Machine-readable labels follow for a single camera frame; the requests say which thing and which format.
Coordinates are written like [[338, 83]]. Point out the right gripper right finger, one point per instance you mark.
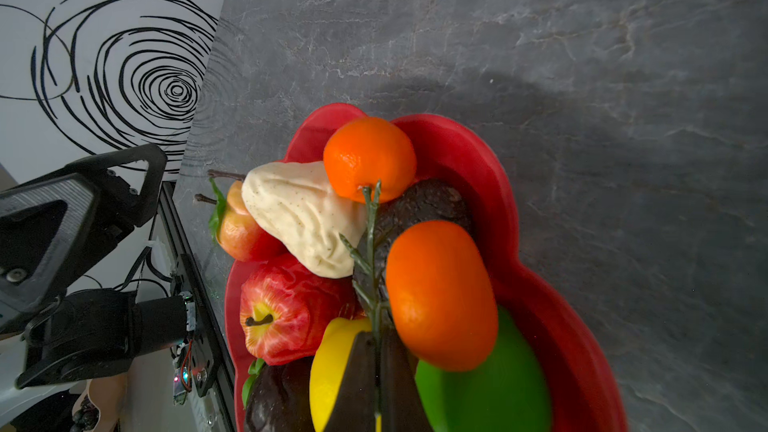
[[401, 406]]

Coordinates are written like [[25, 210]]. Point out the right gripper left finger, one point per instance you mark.
[[355, 408]]

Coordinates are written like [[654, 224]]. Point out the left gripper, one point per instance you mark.
[[88, 334]]

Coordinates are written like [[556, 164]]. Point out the large yellow lemon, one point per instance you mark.
[[329, 365]]

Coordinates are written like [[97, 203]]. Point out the dark purple mangosteen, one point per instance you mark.
[[279, 398]]

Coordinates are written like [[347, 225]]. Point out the green lime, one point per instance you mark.
[[508, 392]]

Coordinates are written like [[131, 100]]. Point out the orange tangerine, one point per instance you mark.
[[370, 151], [441, 297]]

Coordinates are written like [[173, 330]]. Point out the red apple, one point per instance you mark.
[[285, 309]]

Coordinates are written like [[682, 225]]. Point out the red strawberry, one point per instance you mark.
[[234, 229]]

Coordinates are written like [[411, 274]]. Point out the red flower-shaped fruit bowl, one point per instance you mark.
[[584, 392]]

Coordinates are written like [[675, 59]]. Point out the dark avocado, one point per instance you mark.
[[427, 200]]

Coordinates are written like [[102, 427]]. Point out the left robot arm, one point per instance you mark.
[[160, 323]]

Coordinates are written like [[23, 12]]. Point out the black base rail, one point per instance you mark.
[[205, 371]]

